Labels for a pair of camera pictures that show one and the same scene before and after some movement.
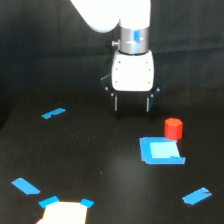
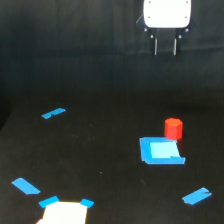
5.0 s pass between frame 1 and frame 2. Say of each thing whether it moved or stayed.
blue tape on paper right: stayed
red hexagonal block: stayed
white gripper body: moved
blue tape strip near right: stayed
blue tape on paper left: stayed
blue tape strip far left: stayed
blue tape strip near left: stayed
